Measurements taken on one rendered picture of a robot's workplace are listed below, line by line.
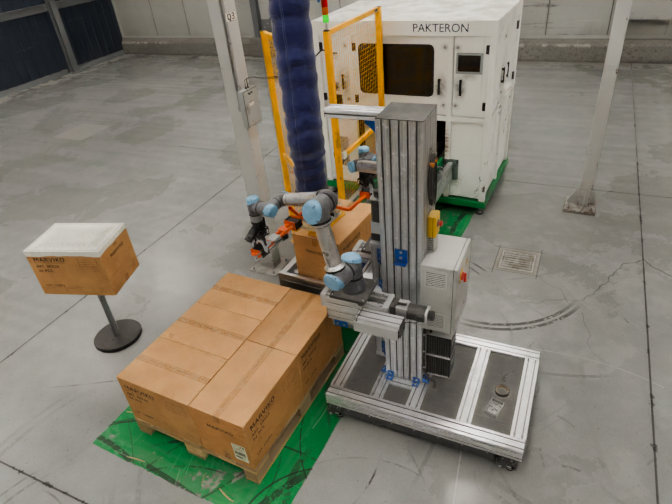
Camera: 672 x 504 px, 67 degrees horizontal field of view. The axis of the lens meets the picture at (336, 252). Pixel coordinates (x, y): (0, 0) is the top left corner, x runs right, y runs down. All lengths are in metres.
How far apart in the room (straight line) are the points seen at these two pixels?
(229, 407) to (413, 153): 1.77
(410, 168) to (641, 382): 2.39
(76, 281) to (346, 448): 2.33
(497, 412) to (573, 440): 0.52
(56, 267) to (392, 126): 2.77
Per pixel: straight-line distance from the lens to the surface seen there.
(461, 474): 3.45
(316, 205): 2.60
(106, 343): 4.79
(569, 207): 6.02
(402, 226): 2.81
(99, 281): 4.20
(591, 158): 5.85
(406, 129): 2.56
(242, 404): 3.17
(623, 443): 3.82
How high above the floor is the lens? 2.89
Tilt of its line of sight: 34 degrees down
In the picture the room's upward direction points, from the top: 6 degrees counter-clockwise
